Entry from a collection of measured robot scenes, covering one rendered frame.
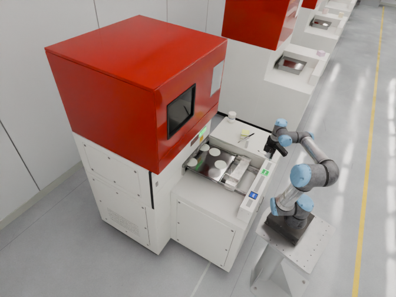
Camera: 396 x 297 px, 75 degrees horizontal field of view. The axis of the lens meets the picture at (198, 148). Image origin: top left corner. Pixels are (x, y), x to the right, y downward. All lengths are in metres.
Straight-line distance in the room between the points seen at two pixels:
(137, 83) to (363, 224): 2.92
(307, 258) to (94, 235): 1.95
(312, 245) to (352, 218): 1.51
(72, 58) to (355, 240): 3.04
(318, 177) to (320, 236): 0.77
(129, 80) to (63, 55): 0.45
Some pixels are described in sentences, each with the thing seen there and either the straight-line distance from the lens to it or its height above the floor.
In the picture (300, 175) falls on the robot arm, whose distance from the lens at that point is 1.36.
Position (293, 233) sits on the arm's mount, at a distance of 1.90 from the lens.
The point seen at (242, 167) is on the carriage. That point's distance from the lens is 2.18.
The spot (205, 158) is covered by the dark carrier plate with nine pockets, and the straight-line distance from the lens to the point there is 2.16.
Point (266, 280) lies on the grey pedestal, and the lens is 2.68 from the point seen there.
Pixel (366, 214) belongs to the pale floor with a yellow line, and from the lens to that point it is 3.60.
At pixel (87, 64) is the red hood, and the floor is 1.81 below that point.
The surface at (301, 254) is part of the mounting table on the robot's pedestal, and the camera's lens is 1.94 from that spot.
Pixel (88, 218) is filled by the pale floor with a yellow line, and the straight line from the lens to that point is 2.99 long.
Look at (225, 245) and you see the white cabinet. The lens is 2.18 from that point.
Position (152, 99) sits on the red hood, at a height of 1.76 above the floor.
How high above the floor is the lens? 2.43
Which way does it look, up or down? 43 degrees down
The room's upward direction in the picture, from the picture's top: 5 degrees clockwise
